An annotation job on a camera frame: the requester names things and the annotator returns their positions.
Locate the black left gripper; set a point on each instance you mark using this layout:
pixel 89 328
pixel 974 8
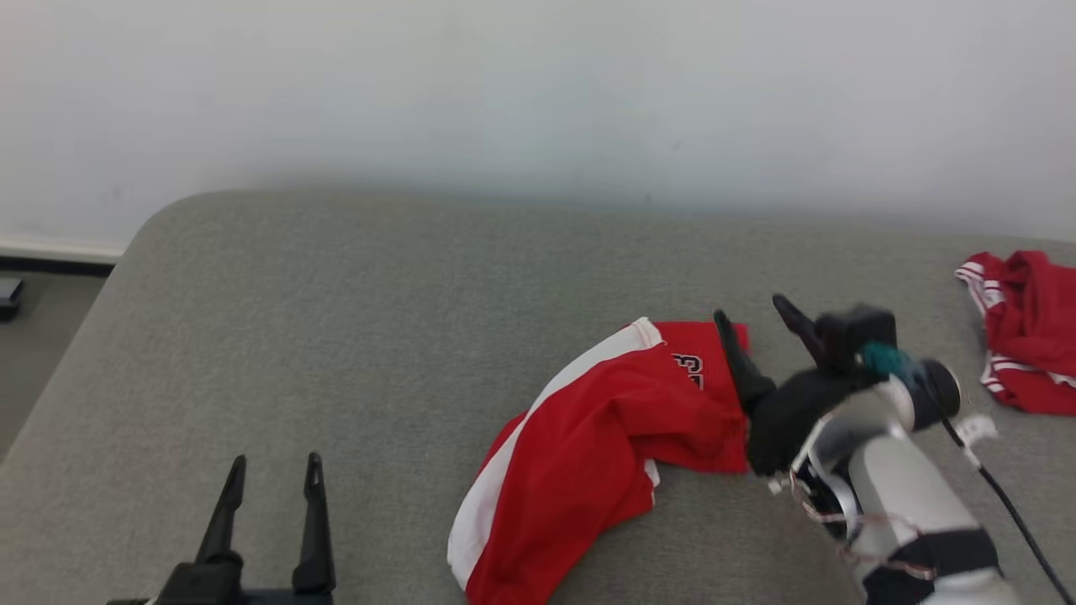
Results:
pixel 210 586

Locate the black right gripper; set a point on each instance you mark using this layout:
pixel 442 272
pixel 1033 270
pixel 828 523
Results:
pixel 799 420

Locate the red shorts white side stripe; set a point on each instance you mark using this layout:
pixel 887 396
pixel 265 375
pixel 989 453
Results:
pixel 588 454

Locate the red basketball jersey white trim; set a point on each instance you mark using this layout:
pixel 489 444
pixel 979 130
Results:
pixel 1030 336

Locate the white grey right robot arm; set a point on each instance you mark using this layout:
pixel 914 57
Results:
pixel 908 496

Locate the small dark box on floor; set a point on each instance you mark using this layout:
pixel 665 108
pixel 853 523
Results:
pixel 10 298

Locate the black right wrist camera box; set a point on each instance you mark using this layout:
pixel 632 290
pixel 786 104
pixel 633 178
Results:
pixel 853 336

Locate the white black wall baseboard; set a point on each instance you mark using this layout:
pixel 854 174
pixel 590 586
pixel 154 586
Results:
pixel 59 252

